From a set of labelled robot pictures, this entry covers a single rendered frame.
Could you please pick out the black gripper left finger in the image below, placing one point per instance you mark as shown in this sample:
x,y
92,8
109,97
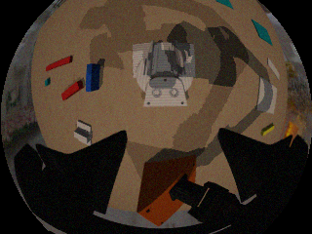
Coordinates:
x,y
91,171

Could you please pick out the teal flat rectangular plate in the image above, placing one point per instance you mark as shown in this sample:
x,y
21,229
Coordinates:
x,y
262,33

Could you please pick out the yellow flat bar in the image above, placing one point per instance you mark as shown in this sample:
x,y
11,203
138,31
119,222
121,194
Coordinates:
x,y
267,130

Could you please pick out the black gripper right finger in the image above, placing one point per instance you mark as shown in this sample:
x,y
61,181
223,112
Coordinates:
x,y
250,160

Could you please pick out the blue rectangular block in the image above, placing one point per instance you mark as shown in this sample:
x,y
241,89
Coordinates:
x,y
93,72

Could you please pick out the teal flat rectangular block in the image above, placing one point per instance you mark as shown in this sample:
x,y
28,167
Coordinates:
x,y
225,2

